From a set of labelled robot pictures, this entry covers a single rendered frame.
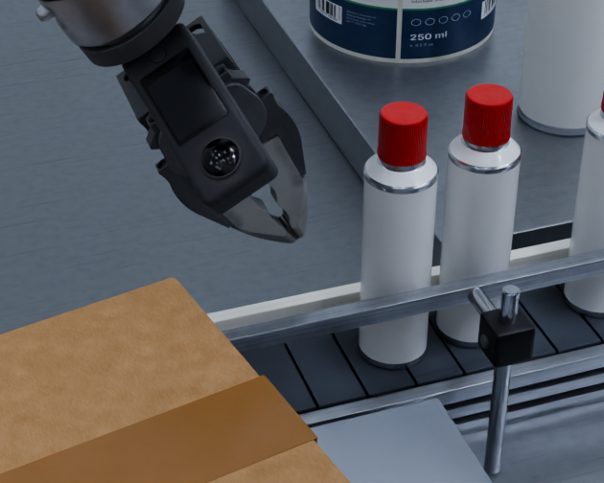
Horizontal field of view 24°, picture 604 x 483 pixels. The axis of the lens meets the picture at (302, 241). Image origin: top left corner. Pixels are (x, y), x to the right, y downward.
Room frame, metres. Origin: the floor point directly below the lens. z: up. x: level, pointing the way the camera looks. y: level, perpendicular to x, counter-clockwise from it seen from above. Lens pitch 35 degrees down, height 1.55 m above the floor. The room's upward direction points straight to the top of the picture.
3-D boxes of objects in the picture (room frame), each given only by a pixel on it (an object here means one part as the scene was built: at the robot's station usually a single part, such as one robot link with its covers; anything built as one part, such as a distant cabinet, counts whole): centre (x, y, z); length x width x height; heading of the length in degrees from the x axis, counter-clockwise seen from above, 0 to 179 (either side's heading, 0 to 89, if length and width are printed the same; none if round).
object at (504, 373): (0.76, -0.13, 0.91); 0.07 x 0.03 x 0.17; 19
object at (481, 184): (0.84, -0.13, 0.98); 0.05 x 0.05 x 0.20
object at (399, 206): (0.82, -0.07, 0.98); 0.05 x 0.05 x 0.20
